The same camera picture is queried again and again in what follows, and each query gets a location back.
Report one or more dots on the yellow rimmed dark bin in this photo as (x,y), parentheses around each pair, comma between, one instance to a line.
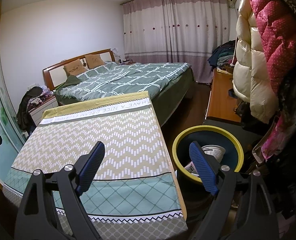
(234,152)

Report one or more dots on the green checked quilt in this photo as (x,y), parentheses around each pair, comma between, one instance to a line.
(128,80)

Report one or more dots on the wooden dresser top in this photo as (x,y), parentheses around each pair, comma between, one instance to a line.
(220,102)

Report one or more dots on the beige bag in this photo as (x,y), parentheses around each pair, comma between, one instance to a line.
(260,152)

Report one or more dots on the wooden bedside table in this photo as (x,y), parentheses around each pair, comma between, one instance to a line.
(128,62)

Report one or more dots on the wooden bed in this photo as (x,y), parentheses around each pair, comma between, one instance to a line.
(55,72)

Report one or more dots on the wardrobe sliding door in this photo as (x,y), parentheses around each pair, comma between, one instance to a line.
(0,105)

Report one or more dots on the pink floral cloth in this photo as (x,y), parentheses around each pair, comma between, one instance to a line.
(275,135)

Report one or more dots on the white printed paper cup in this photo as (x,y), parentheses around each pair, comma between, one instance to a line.
(215,152)

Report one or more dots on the dark green cloth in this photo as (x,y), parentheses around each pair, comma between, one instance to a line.
(71,80)

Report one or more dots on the table with patterned cloth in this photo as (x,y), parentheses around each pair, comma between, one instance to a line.
(100,130)

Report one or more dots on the brown pillow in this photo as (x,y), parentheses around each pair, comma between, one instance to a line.
(94,60)
(73,67)

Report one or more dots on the pile of folded clothes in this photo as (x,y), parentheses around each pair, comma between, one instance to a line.
(222,55)

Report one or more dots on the white nightstand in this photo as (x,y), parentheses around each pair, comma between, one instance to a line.
(41,111)

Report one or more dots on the magenta dotted down jacket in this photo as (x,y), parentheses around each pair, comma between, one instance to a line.
(275,42)

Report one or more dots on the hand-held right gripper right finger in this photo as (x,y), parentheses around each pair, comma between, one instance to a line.
(204,165)

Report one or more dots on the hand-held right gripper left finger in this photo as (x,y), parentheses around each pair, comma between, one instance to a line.
(91,165)

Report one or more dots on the pink and white curtain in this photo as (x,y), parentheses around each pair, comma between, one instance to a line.
(175,30)

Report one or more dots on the cream down jacket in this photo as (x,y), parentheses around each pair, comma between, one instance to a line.
(252,80)

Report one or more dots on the white printed packaging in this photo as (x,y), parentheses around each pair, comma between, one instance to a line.
(191,170)

